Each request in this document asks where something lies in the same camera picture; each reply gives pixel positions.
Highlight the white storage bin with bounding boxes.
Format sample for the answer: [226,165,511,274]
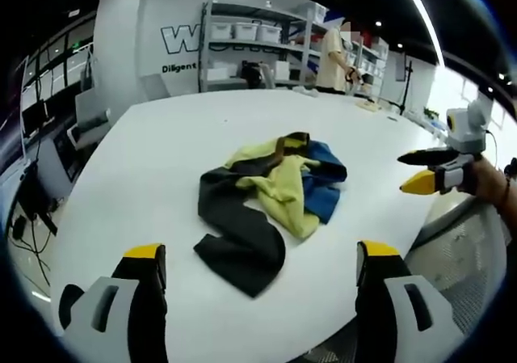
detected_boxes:
[233,20,260,41]
[258,23,283,43]
[209,20,234,40]

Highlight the grey metal shelf rack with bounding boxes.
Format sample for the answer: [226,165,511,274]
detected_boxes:
[199,0,329,94]

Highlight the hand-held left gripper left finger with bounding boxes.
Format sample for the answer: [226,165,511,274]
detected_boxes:
[58,241,169,363]

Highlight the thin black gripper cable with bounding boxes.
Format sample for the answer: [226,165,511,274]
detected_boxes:
[483,129,501,166]

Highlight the white grey machine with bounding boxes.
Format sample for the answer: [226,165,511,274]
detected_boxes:
[65,92,113,148]

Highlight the shelf with white bins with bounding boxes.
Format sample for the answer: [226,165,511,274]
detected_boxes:
[347,35,389,95]

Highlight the black floor cables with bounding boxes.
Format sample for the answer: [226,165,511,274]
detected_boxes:
[7,211,56,289]

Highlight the black tripod stand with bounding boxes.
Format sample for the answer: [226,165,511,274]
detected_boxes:
[397,53,418,116]

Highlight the grey mesh office chair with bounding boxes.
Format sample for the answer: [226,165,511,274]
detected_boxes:
[403,199,511,338]

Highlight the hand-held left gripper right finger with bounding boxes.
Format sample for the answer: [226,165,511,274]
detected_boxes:
[354,239,465,363]

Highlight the person's right hand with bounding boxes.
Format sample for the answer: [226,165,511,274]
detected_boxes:
[464,158,508,209]

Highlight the black office chair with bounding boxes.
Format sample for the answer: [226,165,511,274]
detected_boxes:
[241,60,266,90]

